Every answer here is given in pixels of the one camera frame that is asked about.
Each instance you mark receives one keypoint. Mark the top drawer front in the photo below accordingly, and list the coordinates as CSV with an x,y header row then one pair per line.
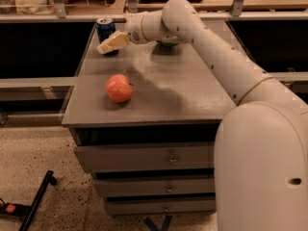
x,y
145,156

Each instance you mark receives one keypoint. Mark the middle drawer front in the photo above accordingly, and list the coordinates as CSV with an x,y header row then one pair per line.
x,y
154,186

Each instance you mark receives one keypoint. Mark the red apple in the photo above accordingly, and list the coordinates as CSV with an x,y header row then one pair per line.
x,y
118,88

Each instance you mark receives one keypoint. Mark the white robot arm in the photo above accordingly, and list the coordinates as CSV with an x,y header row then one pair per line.
x,y
261,146

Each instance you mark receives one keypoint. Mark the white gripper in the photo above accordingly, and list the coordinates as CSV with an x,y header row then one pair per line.
x,y
134,29

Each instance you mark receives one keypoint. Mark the blue pepsi can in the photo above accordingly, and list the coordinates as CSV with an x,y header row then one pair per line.
x,y
104,28

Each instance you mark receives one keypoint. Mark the bottom drawer front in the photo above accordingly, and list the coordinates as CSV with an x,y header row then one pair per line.
x,y
161,206

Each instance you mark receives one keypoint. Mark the grey drawer cabinet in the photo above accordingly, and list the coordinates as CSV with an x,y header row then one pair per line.
x,y
175,99

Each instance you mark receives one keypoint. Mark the drawer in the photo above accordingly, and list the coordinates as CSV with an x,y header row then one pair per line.
x,y
154,186
161,206
145,156

